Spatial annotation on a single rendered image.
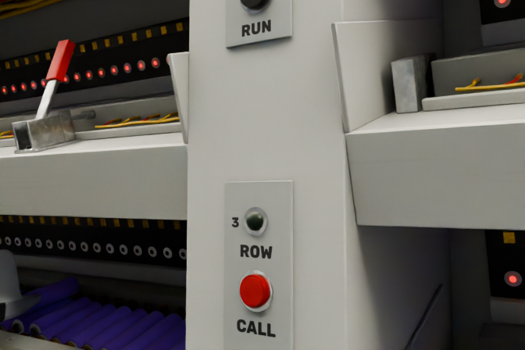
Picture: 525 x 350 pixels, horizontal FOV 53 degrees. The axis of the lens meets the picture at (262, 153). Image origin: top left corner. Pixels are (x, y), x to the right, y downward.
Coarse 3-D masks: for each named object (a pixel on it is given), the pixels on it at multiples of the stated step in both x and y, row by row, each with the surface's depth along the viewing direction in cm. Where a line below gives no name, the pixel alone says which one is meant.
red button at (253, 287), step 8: (248, 280) 26; (256, 280) 26; (264, 280) 26; (240, 288) 26; (248, 288) 26; (256, 288) 26; (264, 288) 26; (248, 296) 26; (256, 296) 26; (264, 296) 26; (248, 304) 26; (256, 304) 26
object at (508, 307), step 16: (496, 240) 36; (512, 240) 35; (496, 256) 36; (512, 256) 36; (496, 272) 36; (512, 272) 36; (496, 288) 37; (512, 288) 36; (432, 304) 35; (496, 304) 36; (512, 304) 36; (432, 320) 35; (496, 320) 36; (512, 320) 36; (416, 336) 32; (432, 336) 34; (448, 336) 38; (480, 336) 35; (496, 336) 35; (512, 336) 35
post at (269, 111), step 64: (192, 0) 30; (320, 0) 26; (384, 0) 30; (192, 64) 30; (256, 64) 27; (320, 64) 25; (192, 128) 29; (256, 128) 27; (320, 128) 25; (192, 192) 29; (320, 192) 25; (192, 256) 29; (320, 256) 25; (384, 256) 28; (448, 256) 40; (192, 320) 28; (320, 320) 24; (384, 320) 28; (448, 320) 39
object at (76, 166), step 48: (96, 48) 59; (144, 48) 56; (0, 96) 70; (48, 96) 40; (96, 96) 60; (144, 96) 53; (0, 144) 47; (48, 144) 39; (96, 144) 37; (144, 144) 33; (0, 192) 40; (48, 192) 37; (96, 192) 34; (144, 192) 32
